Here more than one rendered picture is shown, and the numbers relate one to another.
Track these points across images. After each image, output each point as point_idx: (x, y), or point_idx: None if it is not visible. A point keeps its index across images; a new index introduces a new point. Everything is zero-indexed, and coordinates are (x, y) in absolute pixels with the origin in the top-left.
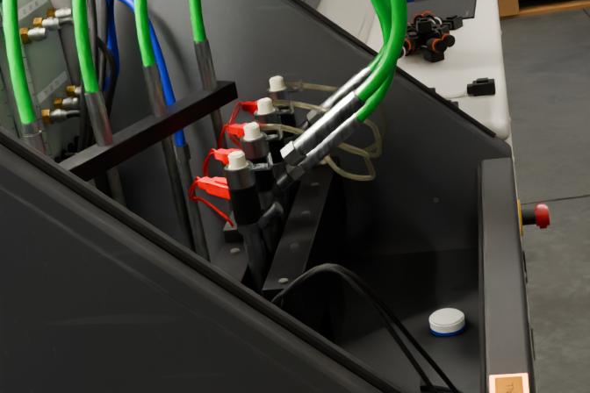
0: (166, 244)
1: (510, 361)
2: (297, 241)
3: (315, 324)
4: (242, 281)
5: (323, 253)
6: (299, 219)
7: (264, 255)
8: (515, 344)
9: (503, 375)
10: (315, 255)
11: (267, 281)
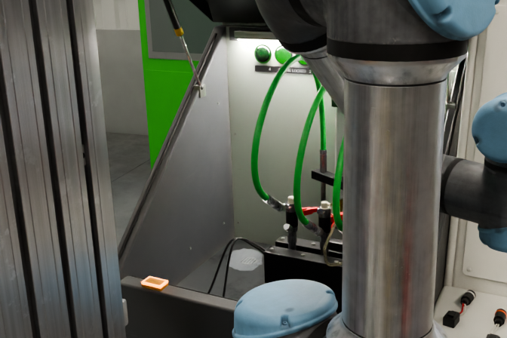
0: (160, 158)
1: (179, 292)
2: (307, 256)
3: (279, 280)
4: (284, 244)
5: (321, 277)
6: (331, 259)
7: (290, 243)
8: (188, 296)
9: (164, 282)
10: (302, 265)
11: (276, 247)
